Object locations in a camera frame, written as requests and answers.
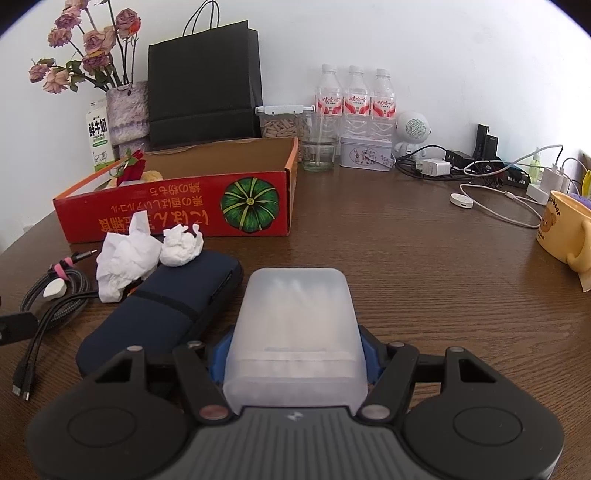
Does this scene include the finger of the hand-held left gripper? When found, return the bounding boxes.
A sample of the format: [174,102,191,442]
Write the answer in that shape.
[0,312,38,348]

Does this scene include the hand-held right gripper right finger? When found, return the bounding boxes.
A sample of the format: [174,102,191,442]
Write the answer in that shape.
[359,325,502,423]

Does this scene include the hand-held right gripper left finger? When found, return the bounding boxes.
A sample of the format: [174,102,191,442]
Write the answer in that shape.
[83,337,234,423]

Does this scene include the black braided charging cable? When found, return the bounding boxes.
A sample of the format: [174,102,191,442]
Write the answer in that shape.
[11,249,100,402]

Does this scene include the translucent cotton swab box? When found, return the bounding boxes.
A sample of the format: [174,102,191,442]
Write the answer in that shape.
[222,267,370,416]

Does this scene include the red cardboard box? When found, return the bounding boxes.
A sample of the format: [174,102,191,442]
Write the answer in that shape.
[52,137,299,244]

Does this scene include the white and yellow plush toy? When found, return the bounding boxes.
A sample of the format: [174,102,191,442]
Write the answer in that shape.
[95,170,165,190]

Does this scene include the red artificial rose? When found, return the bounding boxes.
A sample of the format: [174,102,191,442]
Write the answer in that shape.
[111,148,147,188]

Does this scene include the navy zip case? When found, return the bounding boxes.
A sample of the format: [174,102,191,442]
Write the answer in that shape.
[75,250,245,381]

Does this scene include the small crumpled white tissue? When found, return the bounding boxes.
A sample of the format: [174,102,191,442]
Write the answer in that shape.
[159,225,205,267]

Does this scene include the large crumpled white tissue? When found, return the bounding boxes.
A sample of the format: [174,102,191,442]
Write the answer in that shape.
[96,211,163,303]

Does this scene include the white charger adapter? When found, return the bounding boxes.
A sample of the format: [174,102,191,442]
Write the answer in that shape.
[416,158,451,177]

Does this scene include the white printed tin box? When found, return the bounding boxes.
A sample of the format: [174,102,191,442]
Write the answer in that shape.
[339,134,395,172]

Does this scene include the white and green milk carton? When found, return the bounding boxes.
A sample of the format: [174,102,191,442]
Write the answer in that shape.
[84,98,116,172]

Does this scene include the clear glass cup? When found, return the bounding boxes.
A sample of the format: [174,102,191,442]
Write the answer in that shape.
[298,113,340,172]

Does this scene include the black power adapter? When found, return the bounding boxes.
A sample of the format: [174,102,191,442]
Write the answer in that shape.
[445,150,476,169]

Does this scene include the yellow bear mug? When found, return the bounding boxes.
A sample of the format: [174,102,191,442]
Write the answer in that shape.
[536,190,591,273]

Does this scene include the black power strip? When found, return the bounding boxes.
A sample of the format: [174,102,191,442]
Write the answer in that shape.
[503,166,532,186]

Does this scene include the white round robot speaker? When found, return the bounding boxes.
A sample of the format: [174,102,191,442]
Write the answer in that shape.
[392,111,432,158]

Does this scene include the clear seed jar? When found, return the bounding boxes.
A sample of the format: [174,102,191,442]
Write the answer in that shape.
[255,104,317,139]

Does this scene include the purple stone vase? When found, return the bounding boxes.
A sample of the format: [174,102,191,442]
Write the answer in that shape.
[106,82,151,158]

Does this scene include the black upright device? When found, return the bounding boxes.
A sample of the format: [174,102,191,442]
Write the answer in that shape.
[475,124,499,160]

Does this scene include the red label water bottle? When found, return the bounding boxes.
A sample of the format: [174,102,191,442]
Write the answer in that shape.
[342,65,370,137]
[315,65,344,141]
[369,68,398,139]

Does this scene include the white plug chargers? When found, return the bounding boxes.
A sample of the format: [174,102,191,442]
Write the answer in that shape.
[540,157,583,204]

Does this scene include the black paper bag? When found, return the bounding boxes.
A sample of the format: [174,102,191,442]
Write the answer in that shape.
[148,0,264,151]

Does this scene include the dried pink roses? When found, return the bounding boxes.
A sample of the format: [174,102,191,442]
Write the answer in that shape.
[28,0,141,93]

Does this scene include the white round charger with cable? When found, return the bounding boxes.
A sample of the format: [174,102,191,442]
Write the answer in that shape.
[450,182,548,229]

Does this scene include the white charger with cables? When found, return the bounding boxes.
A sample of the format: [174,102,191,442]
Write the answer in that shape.
[394,144,467,179]

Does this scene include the white charging cable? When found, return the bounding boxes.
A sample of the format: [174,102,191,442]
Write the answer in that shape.
[464,144,566,176]

